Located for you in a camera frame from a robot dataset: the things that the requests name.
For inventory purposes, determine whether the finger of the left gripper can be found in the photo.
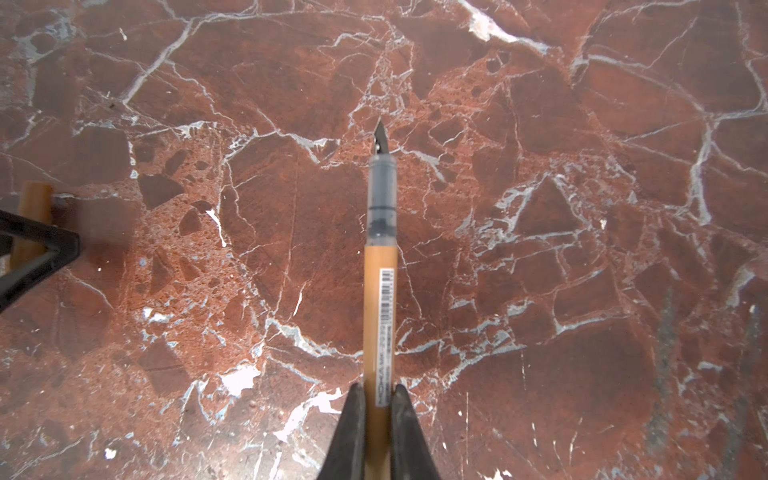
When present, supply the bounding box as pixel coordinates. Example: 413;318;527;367
1;211;81;255
1;246;80;312

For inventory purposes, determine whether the brown pen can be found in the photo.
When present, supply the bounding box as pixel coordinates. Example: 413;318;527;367
363;122;398;479

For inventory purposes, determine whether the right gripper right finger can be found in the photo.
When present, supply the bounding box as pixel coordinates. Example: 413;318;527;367
390;384;441;480

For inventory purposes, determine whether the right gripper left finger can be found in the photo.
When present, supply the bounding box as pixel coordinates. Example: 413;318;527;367
317;383;366;480

